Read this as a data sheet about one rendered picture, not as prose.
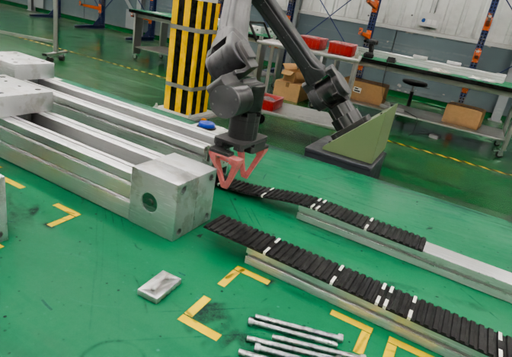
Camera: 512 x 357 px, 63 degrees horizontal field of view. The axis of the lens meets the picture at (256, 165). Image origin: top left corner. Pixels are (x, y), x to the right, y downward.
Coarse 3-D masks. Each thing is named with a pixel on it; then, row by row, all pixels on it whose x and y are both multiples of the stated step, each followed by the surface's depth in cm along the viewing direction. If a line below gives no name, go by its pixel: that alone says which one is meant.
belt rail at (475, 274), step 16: (304, 208) 76; (320, 224) 75; (336, 224) 73; (352, 240) 73; (368, 240) 71; (384, 240) 70; (400, 256) 69; (416, 256) 68; (432, 256) 66; (448, 256) 67; (464, 256) 68; (448, 272) 66; (464, 272) 65; (480, 272) 64; (496, 272) 64; (480, 288) 64; (496, 288) 64
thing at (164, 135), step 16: (48, 80) 108; (64, 96) 97; (80, 96) 104; (96, 96) 101; (64, 112) 97; (80, 112) 96; (96, 112) 92; (112, 112) 91; (128, 112) 97; (144, 112) 95; (96, 128) 93; (112, 128) 90; (128, 128) 90; (144, 128) 86; (160, 128) 86; (176, 128) 91; (192, 128) 90; (144, 144) 87; (160, 144) 85; (176, 144) 83; (192, 144) 81; (208, 144) 82; (208, 160) 83
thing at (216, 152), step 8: (216, 144) 79; (224, 144) 78; (216, 152) 77; (224, 152) 76; (232, 152) 77; (216, 160) 79; (224, 160) 78; (232, 160) 76; (240, 160) 76; (232, 168) 77; (232, 176) 78; (224, 184) 80
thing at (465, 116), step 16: (288, 64) 591; (288, 80) 580; (304, 80) 590; (368, 80) 565; (288, 96) 576; (304, 96) 594; (352, 96) 543; (368, 96) 535; (384, 96) 535; (448, 112) 498; (464, 112) 488; (480, 112) 479
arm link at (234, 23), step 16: (224, 0) 95; (240, 0) 91; (224, 16) 87; (240, 16) 87; (224, 32) 80; (240, 32) 81; (224, 48) 75; (208, 64) 77; (224, 64) 75; (240, 64) 75
